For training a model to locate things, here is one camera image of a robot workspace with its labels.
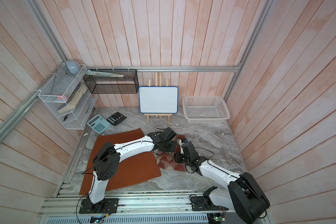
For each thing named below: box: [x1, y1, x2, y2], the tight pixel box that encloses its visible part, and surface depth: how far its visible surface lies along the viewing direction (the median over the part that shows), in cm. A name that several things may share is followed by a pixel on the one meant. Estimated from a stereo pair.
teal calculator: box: [86, 114, 112, 134], surface depth 109 cm
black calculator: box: [106, 111, 127, 127], surface depth 113 cm
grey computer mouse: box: [65, 59, 81, 75], surface depth 84 cm
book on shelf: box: [56, 82, 88, 114], surface depth 83 cm
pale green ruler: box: [85, 69, 125, 78], surface depth 92 cm
